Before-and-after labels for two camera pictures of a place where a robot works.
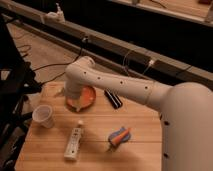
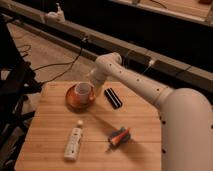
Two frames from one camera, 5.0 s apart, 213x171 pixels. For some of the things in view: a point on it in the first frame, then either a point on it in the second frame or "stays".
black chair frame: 16,83 stays
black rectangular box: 113,98 stays
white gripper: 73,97 -> 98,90
